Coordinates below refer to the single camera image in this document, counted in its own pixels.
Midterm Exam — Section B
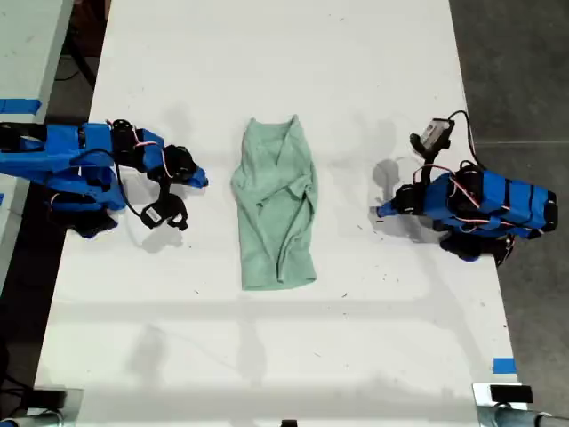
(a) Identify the pale green T-shirt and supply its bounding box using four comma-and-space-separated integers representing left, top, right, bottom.
229, 114, 319, 293

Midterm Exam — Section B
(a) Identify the long blue tape strip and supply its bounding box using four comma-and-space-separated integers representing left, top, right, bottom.
0, 98, 43, 115

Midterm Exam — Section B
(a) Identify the short blue tape strip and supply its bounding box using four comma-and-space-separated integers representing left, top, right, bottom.
492, 356, 518, 375

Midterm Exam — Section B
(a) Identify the adjacent white table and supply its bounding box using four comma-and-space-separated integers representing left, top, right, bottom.
0, 0, 76, 293

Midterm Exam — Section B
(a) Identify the small black box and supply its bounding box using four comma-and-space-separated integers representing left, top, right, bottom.
489, 384, 534, 404
32, 389, 68, 408

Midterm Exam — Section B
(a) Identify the metal pipe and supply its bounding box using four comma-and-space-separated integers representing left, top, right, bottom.
0, 410, 64, 427
477, 405, 569, 427

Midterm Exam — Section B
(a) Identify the gripper's camera stalk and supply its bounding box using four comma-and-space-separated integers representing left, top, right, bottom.
157, 175, 177, 201
417, 149, 441, 184

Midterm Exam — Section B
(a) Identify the gripper's black camera box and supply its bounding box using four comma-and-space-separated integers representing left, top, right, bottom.
408, 117, 456, 155
140, 195, 190, 233

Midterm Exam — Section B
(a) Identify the gripper's camera cable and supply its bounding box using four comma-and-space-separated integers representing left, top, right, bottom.
446, 109, 488, 173
73, 149, 146, 219

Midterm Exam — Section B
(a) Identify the metal clamp bracket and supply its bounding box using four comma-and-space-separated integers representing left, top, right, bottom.
471, 381, 525, 427
25, 386, 85, 427

